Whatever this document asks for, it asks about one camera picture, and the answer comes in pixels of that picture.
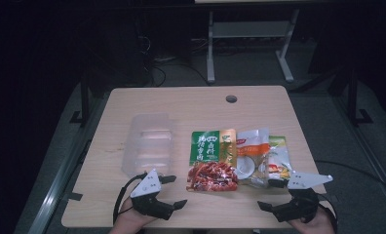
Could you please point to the white and green packet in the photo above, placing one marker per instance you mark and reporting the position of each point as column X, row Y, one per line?
column 278, row 156

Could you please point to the green and red packet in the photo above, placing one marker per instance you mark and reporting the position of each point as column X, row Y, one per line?
column 210, row 156

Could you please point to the clear plastic container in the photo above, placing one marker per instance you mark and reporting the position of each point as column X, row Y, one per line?
column 148, row 143

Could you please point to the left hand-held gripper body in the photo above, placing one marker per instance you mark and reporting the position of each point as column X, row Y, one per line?
column 147, row 191

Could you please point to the aluminium floor rail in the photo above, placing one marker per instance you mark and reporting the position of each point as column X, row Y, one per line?
column 369, row 156
column 64, row 162

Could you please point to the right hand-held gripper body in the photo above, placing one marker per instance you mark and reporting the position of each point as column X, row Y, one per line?
column 301, row 203

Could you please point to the person's right hand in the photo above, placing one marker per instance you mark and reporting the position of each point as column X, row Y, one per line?
column 317, row 226

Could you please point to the white metal table frame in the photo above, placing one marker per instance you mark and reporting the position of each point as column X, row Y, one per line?
column 246, row 29

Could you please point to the white and orange packet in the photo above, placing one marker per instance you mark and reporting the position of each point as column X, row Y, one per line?
column 251, row 152

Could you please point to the black tape piece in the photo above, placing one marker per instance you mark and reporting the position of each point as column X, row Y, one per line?
column 74, row 196

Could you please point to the person's left hand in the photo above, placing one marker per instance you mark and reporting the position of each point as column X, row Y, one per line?
column 129, row 221

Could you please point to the black metal stand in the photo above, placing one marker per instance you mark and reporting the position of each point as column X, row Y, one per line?
column 353, row 97
column 84, row 100

